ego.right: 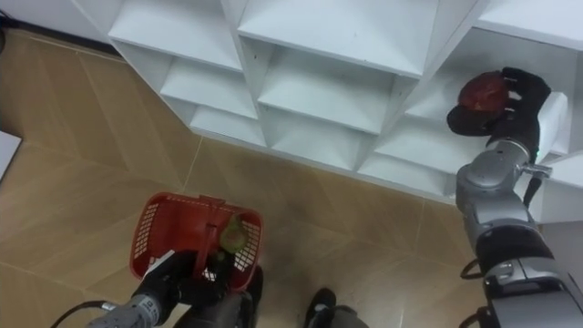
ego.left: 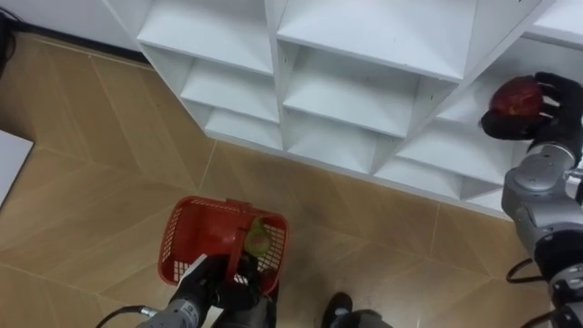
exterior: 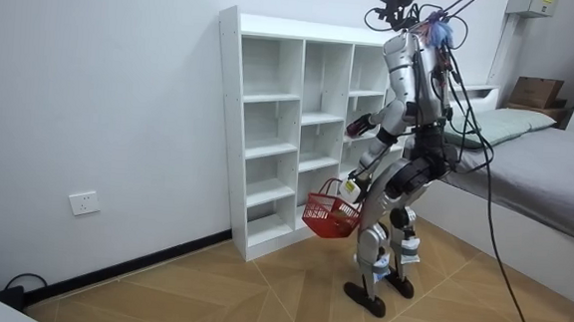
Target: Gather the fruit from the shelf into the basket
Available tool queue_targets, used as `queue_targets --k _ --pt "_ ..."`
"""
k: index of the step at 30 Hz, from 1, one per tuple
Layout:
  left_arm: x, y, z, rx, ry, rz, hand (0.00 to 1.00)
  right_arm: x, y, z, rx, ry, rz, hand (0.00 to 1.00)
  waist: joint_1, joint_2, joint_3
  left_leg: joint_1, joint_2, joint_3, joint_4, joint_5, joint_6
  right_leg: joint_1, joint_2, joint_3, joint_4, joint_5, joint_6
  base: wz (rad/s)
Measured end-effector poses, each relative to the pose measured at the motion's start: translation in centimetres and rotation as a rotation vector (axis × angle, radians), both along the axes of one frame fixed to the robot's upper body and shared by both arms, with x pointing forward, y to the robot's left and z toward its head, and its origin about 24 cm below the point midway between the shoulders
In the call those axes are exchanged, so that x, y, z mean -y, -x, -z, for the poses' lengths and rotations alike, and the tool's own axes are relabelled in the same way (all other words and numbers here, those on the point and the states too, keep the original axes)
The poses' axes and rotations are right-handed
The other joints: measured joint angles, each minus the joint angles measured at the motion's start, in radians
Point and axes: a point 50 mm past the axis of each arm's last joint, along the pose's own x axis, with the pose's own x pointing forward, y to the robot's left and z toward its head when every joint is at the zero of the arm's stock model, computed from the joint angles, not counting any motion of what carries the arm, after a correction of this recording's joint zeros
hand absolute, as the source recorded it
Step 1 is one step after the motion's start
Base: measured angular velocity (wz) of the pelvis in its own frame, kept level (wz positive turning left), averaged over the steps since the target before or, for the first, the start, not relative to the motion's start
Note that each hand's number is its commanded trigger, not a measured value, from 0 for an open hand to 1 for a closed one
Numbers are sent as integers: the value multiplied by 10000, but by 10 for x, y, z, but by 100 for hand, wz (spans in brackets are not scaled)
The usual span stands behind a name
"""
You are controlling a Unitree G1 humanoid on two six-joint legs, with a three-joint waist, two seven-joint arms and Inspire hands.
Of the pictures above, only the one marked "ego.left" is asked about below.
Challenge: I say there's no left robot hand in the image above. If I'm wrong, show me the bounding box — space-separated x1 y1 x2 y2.
175 253 261 313

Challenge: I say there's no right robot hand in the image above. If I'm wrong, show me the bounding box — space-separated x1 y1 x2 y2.
480 71 583 161

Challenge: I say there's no red apple soft toy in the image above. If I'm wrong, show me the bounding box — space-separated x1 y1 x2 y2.
489 75 546 120

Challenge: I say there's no red plastic basket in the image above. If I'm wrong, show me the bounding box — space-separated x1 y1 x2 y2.
157 195 290 297

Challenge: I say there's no green pear soft toy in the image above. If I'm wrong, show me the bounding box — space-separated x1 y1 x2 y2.
243 217 273 257

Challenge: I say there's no white cubby shelf unit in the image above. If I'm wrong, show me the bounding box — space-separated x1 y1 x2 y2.
102 0 583 222

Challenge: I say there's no white desk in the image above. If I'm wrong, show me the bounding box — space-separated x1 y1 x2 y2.
0 129 36 209

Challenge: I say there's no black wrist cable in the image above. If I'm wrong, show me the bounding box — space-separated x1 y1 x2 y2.
505 257 555 328
95 304 159 328

